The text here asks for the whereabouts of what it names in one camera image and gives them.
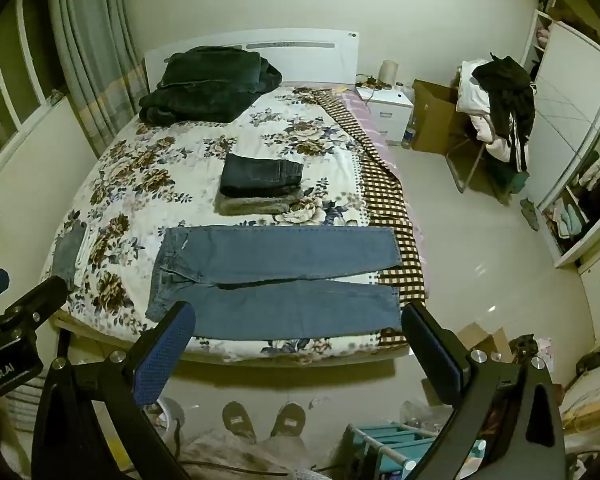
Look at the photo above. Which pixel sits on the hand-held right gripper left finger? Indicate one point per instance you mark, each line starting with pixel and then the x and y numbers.
pixel 165 355

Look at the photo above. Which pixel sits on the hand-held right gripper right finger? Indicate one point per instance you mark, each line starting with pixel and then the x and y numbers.
pixel 430 355

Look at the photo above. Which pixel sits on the blue jeans pants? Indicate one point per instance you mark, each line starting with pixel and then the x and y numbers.
pixel 280 255

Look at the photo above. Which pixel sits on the folded grey fuzzy pants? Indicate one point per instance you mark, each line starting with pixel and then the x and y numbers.
pixel 252 205

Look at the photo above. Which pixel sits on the folded dark jeans pants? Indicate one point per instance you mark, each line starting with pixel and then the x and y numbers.
pixel 260 172

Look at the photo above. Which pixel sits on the folded grey cloth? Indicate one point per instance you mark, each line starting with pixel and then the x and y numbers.
pixel 70 255

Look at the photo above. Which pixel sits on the flat cardboard piece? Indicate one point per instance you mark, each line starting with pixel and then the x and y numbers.
pixel 485 342

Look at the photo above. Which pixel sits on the clear plastic bag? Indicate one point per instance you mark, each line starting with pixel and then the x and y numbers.
pixel 425 415

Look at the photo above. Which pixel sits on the white round appliance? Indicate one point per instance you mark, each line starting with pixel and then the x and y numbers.
pixel 172 415

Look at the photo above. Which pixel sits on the teal drying rack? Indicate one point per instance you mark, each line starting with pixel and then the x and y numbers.
pixel 380 442

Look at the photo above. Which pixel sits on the person's right slipper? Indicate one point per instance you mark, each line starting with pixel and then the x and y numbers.
pixel 289 420

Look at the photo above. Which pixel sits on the pair of grey floor slippers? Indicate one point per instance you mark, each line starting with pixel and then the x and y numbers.
pixel 530 212

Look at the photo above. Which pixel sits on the brown checkered blanket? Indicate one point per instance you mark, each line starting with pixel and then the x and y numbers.
pixel 385 185

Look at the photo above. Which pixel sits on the folding chair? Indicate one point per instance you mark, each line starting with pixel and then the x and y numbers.
pixel 467 165

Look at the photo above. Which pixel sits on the white framed window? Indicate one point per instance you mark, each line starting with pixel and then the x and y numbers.
pixel 10 90

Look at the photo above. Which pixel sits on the blue plastic bottle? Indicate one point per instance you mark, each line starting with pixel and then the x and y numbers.
pixel 409 136

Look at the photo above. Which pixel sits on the open cardboard box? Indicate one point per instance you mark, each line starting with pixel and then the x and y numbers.
pixel 435 115

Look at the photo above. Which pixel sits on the grey striped curtain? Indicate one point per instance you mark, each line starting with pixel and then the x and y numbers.
pixel 92 60

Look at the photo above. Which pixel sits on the white nightstand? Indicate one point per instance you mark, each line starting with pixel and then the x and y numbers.
pixel 387 110

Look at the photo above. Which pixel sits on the pile of white clothes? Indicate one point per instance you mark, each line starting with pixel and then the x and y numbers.
pixel 480 110

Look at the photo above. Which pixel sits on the dark green plush blanket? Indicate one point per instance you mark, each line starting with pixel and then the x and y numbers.
pixel 205 82

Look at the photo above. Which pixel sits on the black garment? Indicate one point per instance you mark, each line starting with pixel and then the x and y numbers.
pixel 510 90

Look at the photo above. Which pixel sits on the white cylinder lamp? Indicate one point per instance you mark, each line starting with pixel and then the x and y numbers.
pixel 389 72

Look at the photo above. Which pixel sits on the white wardrobe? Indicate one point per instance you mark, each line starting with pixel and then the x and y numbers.
pixel 575 100

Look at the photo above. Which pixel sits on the white wooden bed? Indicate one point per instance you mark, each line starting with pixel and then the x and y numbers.
pixel 305 55

